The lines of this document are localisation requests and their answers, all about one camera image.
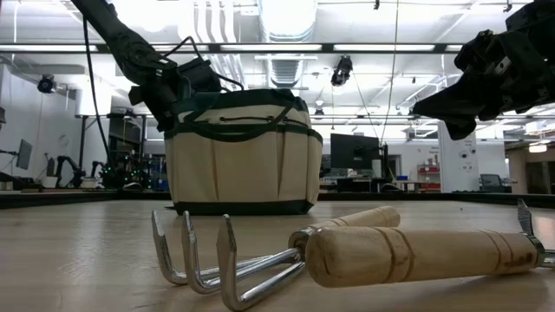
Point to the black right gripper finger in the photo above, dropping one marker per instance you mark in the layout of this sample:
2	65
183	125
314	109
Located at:
461	128
451	104

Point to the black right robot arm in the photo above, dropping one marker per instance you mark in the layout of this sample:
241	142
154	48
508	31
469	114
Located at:
537	13

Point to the black background robot arm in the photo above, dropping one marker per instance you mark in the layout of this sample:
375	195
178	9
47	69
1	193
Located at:
69	167

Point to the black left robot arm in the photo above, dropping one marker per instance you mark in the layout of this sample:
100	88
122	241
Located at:
121	39

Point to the white pillar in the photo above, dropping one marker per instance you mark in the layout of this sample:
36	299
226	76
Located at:
457	164

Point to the red shelf unit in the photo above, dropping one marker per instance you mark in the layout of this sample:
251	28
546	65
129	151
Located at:
429	177

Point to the black computer monitor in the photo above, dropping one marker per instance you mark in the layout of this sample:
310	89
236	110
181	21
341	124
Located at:
353	151

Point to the black overhead crossbar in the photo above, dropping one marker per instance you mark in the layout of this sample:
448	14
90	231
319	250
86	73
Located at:
327	47

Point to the small tilted monitor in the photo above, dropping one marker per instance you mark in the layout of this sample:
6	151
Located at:
24	154

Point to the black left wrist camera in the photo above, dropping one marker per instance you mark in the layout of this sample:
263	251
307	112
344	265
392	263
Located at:
199	76

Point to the black aluminium table frame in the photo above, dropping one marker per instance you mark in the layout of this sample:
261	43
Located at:
390	197

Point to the black ceiling-hung camera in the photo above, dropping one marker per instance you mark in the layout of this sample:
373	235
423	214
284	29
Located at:
341	71

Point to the black wall-mounted camera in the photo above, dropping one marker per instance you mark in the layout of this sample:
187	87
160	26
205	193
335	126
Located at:
46	83

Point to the silver ventilation duct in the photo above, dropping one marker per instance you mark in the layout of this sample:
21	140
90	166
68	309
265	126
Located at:
286	26

